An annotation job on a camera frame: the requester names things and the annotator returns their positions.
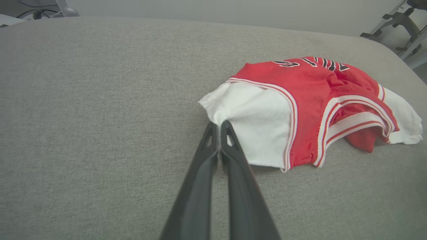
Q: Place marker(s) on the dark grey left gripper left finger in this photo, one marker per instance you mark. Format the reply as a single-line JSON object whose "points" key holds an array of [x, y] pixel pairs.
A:
{"points": [[195, 196]]}

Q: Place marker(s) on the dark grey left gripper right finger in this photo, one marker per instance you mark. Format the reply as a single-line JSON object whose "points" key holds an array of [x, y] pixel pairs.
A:
{"points": [[245, 200]]}

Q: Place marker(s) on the red and white jersey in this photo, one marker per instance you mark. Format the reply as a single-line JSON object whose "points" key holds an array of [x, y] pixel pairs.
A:
{"points": [[307, 100]]}

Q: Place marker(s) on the white cloth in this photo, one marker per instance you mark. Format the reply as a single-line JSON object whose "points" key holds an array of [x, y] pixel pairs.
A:
{"points": [[100, 116]]}

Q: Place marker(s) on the grey metal table leg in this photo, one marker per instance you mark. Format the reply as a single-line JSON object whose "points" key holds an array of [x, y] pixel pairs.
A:
{"points": [[66, 8]]}

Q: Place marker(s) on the grey frame with black brackets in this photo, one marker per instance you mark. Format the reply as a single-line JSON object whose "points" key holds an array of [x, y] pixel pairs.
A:
{"points": [[403, 23]]}

